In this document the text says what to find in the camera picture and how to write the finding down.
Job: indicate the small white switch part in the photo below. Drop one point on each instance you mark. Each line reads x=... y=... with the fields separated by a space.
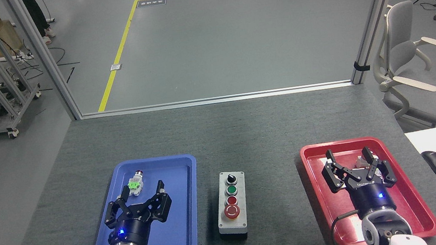
x=361 y=161

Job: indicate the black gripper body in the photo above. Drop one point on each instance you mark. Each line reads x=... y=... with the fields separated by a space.
x=133 y=230
x=371 y=197

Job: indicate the grey office chair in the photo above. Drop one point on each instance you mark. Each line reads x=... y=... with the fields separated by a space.
x=433 y=94

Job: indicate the red plastic tray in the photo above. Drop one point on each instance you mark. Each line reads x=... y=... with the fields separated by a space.
x=323 y=218

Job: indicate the silver aluminium crossbar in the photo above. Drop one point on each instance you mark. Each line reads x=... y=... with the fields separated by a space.
x=215 y=99

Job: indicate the blue plastic tray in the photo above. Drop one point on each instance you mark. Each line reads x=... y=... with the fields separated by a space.
x=181 y=224

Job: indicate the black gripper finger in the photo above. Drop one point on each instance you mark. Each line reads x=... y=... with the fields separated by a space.
x=384 y=172
x=162 y=205
x=114 y=214
x=334 y=176

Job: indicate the metal floor socket plate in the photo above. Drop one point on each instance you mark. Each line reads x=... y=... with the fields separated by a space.
x=116 y=67

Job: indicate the small green push-button switch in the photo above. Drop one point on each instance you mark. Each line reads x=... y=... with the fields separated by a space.
x=135 y=185

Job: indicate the person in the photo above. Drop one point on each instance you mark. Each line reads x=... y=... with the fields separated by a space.
x=35 y=13

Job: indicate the dark floor sign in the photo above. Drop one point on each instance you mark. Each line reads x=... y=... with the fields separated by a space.
x=151 y=2

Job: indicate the black clip on post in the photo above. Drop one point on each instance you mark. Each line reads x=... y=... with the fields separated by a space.
x=361 y=66

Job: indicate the silver aluminium post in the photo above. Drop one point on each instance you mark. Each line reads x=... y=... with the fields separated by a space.
x=45 y=61
x=376 y=13

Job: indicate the grey four-button control box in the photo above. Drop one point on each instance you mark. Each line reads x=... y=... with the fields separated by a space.
x=238 y=187

